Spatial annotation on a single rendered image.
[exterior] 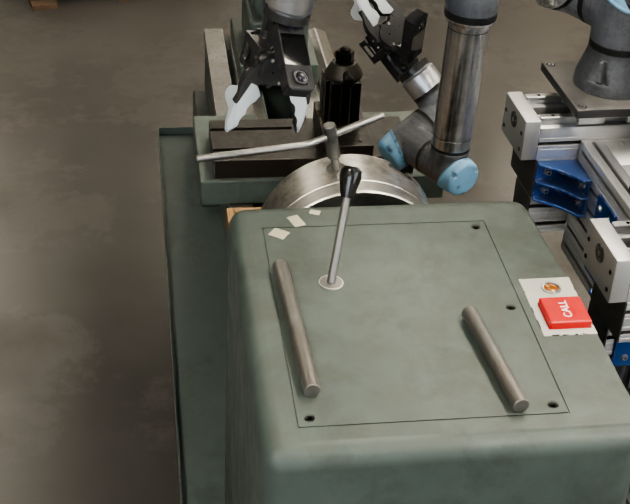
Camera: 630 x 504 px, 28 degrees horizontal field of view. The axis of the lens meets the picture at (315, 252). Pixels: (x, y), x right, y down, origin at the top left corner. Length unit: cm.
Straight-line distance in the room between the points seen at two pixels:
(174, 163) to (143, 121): 137
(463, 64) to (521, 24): 356
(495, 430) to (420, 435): 9
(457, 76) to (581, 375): 81
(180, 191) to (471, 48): 127
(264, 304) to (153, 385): 183
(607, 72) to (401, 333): 104
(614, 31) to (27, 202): 240
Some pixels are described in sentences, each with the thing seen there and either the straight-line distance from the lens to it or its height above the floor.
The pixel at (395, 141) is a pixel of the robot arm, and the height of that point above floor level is 109.
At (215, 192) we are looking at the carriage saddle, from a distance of 267.
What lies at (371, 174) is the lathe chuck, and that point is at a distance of 209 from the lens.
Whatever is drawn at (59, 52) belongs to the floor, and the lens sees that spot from 541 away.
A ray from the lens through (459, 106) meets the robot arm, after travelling 235.
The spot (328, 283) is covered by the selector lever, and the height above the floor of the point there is 126.
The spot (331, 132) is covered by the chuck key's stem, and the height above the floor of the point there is 131.
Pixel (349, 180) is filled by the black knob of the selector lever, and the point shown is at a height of 139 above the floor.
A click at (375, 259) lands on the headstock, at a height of 126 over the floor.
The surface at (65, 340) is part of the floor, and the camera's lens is 374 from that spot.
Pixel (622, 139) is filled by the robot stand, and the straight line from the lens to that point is 266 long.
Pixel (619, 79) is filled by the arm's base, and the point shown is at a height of 120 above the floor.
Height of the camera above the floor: 229
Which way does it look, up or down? 34 degrees down
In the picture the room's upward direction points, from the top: 3 degrees clockwise
